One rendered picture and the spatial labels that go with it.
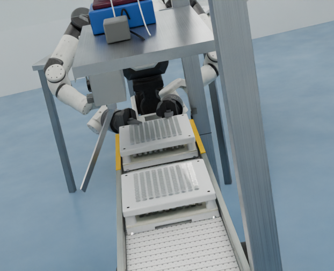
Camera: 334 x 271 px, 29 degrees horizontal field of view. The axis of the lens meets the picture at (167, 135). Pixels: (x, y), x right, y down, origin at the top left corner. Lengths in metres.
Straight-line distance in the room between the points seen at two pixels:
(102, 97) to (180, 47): 0.51
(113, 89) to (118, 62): 0.44
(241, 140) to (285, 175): 2.65
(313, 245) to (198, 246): 1.60
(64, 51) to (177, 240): 1.21
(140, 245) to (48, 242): 2.03
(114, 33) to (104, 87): 0.29
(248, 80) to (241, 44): 0.07
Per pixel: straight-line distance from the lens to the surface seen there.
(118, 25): 1.84
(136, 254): 1.60
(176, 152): 2.07
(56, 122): 4.01
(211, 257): 1.53
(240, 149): 1.23
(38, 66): 3.90
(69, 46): 2.63
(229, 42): 1.17
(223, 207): 1.66
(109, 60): 1.65
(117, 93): 2.08
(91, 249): 3.45
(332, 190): 3.63
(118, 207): 1.77
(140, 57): 1.65
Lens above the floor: 1.62
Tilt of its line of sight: 20 degrees down
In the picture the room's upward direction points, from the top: 11 degrees counter-clockwise
